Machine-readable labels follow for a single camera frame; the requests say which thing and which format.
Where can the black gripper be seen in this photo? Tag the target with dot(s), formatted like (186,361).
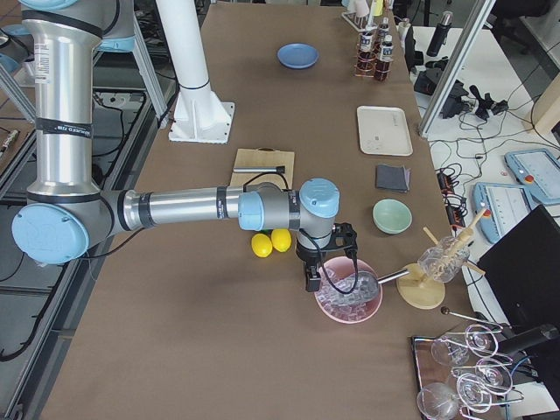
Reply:
(307,256)

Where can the blue plate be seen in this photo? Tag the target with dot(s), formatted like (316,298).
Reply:
(297,56)

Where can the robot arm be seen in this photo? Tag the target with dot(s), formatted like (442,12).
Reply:
(67,213)

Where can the pink bowl of ice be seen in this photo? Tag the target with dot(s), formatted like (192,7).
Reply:
(339,275)

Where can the yellow lemon lower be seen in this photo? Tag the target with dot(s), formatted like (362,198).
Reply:
(281,239)

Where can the yellow lemon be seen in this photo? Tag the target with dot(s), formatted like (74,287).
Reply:
(281,239)
(261,245)

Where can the yellow lemon upper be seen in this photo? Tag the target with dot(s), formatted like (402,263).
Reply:
(261,245)

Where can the metal ice scoop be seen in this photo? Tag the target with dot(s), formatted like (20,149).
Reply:
(369,286)

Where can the green bowl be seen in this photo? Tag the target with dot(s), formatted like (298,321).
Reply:
(391,216)

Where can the wooden glass stand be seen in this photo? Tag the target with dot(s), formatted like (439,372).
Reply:
(421,291)

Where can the steel muddler black tip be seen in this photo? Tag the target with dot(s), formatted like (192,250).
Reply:
(280,169)

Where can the grey folded cloth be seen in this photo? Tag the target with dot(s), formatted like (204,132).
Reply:
(393,178)

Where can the wooden cutting board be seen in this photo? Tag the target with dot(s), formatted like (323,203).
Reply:
(263,157)

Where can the glass on stand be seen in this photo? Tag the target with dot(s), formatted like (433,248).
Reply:
(443,261)

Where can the cream rabbit tray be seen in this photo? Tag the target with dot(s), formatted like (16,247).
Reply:
(383,131)

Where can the wine glass rack tray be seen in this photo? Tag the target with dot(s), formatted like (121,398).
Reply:
(462,373)

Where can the teach pendant near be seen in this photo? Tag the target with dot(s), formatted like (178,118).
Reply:
(508,204)

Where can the teach pendant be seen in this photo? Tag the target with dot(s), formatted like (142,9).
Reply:
(538,170)
(508,204)

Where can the black monitor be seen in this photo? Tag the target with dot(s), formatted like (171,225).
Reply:
(522,269)

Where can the dark drink bottle right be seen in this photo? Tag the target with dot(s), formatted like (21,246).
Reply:
(384,59)

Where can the dark drink bottle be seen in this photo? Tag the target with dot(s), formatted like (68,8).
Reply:
(365,55)
(384,59)
(383,29)

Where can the dark drink bottle middle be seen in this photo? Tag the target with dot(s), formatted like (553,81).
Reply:
(365,55)

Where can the teach pendant far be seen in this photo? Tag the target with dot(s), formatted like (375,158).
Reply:
(538,170)

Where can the dark drink bottle top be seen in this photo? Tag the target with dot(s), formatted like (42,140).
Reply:
(383,29)

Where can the cup rack with cups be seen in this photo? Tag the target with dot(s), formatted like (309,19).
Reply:
(361,14)

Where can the black thermos bottle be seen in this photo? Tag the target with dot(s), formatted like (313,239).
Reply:
(440,34)

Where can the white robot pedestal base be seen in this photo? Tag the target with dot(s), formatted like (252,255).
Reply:
(199,115)

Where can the copper wire bottle rack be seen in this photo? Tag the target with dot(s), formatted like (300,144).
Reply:
(376,49)

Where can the aluminium frame post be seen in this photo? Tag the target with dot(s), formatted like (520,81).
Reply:
(473,25)

